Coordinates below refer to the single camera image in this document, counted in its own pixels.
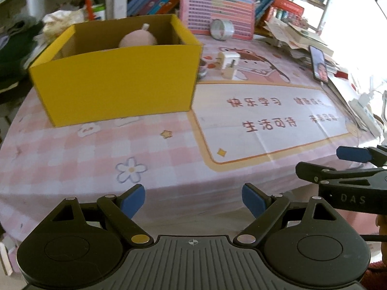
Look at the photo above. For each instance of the yellow cardboard box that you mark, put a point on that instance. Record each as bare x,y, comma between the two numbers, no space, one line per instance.
84,76

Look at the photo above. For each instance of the small white plug adapter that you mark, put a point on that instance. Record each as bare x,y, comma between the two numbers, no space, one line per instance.
230,71

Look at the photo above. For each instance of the stack of papers and books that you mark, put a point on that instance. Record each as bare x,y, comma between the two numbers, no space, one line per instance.
299,40

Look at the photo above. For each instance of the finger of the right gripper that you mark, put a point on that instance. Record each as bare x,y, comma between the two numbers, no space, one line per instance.
358,179
374,155

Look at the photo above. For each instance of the large white charger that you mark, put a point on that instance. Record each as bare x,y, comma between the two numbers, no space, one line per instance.
228,59

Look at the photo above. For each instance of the pink checkered tablecloth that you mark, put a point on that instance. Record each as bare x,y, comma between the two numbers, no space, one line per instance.
254,128

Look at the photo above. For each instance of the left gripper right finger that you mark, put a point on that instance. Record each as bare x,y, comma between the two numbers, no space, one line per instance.
267,212

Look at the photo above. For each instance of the red book box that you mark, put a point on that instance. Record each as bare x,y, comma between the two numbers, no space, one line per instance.
279,7

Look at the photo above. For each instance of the clear tape roll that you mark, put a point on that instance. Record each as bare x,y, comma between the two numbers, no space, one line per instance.
221,30

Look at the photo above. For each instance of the pink plush pig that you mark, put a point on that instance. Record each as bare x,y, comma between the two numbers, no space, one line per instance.
140,37

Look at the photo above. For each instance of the toy dump truck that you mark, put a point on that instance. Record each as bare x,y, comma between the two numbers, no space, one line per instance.
202,71

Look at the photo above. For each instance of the smartphone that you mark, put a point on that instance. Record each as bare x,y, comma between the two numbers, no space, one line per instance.
318,65

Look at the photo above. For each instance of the crumpled white bag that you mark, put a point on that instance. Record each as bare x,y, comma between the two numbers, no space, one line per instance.
57,22

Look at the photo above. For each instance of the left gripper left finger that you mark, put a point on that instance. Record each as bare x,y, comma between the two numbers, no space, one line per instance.
119,211

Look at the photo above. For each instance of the pink keyboard learning board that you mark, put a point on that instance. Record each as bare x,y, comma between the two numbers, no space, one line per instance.
197,16

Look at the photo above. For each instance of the pile of clothes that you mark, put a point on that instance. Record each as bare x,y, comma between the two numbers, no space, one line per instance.
17,45

